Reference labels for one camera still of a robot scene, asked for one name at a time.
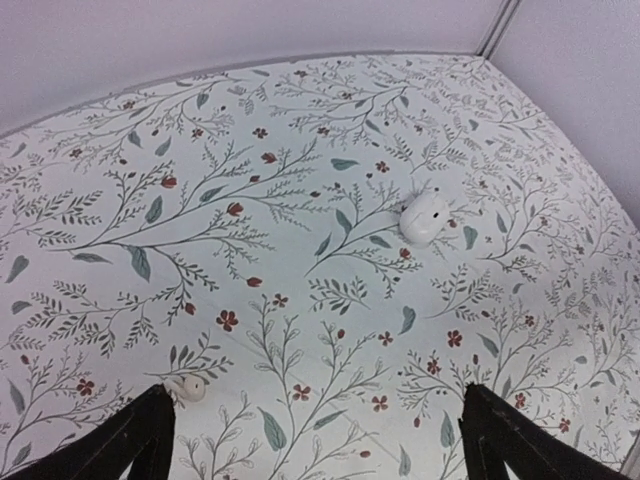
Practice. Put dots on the white earbud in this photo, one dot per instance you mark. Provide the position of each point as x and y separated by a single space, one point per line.
424 218
190 388

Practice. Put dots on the floral patterned mat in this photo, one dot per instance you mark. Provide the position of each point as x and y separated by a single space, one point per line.
243 227

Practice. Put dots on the white earbud on mat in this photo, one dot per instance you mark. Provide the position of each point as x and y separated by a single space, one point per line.
424 218

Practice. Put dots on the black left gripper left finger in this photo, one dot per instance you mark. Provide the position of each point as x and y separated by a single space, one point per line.
137 440

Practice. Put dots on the right aluminium frame post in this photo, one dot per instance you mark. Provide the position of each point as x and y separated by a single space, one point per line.
491 39

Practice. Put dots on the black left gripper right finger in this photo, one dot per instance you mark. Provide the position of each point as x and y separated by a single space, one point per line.
498 440

